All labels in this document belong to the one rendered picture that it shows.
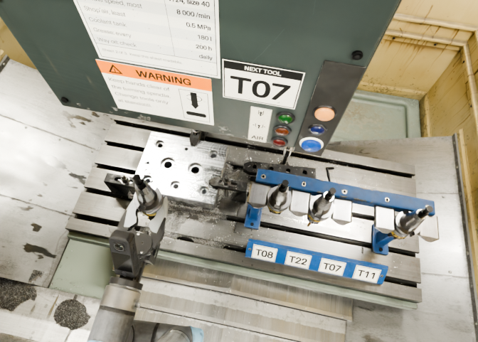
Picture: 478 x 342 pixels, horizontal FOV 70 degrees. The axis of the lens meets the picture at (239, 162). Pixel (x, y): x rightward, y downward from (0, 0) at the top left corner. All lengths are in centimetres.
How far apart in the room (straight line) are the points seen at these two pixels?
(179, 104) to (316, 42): 22
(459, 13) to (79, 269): 184
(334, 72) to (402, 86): 160
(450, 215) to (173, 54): 128
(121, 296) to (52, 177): 98
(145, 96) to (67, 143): 122
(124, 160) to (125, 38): 94
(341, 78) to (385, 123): 155
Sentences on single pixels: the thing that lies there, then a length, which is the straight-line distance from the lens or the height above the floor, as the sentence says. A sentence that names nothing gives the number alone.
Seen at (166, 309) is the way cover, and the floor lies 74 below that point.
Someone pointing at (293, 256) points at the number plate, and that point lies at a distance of 114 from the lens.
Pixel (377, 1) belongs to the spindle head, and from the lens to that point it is 35.
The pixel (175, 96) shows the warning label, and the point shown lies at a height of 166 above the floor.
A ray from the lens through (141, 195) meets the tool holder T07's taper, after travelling 75.
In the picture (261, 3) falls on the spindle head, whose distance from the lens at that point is 36.
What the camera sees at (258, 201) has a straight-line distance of 89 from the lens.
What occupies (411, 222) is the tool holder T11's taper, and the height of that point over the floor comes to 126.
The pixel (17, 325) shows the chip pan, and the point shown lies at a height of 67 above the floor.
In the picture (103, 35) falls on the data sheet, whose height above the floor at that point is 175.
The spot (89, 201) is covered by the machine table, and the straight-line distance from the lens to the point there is 132.
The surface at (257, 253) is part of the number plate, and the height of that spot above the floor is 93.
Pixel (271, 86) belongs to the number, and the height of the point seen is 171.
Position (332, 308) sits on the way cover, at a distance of 137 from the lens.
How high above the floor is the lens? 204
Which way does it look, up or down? 62 degrees down
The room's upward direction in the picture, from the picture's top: 4 degrees clockwise
